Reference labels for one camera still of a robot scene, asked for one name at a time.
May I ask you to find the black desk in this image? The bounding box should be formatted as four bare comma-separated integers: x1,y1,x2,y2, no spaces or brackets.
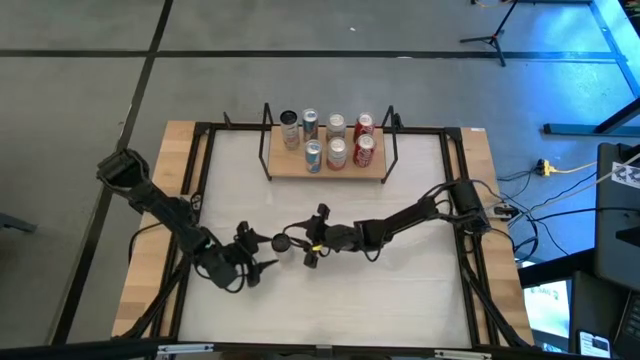
593,142,640,294

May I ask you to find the white orange Spindrift can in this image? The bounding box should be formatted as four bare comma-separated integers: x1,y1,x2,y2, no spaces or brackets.
325,111,347,142
326,136,349,172

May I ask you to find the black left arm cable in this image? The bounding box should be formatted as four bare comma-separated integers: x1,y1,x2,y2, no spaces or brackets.
127,219,169,264

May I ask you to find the smartphone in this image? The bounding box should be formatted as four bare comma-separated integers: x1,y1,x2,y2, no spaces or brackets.
577,329,613,359

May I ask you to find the grey chair foot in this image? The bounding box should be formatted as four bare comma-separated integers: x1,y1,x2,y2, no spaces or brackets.
0,212,39,235

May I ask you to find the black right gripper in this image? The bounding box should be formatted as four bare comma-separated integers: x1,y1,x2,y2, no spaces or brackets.
292,203,351,270

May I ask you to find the black keyboard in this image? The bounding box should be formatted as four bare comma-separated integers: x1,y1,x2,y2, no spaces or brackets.
613,291,640,359

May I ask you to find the laptop screen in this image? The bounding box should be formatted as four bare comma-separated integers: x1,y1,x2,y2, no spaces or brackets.
522,278,574,351

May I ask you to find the black rig beam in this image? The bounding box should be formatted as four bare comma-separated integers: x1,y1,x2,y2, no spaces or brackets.
0,338,640,360

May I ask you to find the wooden shelf with black frame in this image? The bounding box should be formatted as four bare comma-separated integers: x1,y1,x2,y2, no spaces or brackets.
258,102,404,185

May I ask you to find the blue silver Red Bull can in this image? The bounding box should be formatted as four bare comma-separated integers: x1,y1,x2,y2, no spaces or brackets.
304,139,324,175
301,107,320,143

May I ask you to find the white Celsius energy drink can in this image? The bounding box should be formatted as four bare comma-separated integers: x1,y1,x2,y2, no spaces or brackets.
278,108,301,151
270,232,296,266

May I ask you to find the black aluminium table frame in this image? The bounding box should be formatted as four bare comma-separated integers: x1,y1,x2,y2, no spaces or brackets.
112,119,534,351

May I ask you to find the red Coca-Cola can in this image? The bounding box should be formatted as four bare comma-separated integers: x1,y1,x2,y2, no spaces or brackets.
351,133,377,169
353,111,377,140

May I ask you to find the black floor stand base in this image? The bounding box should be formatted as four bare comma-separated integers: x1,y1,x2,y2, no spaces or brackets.
542,97,640,137

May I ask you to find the white marker paper sheet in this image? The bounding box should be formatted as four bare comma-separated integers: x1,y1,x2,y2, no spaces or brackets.
610,160,640,190

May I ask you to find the silver rig bracket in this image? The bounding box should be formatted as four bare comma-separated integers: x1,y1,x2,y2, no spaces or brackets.
156,342,215,357
433,349,494,360

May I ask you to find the yellow floor cable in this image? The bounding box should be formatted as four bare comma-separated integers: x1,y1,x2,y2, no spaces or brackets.
553,162,601,175

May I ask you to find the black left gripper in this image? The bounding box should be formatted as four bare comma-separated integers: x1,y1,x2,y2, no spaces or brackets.
227,222,280,289

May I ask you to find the black tripod stand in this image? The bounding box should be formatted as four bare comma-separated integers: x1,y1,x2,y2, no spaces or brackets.
459,0,521,68

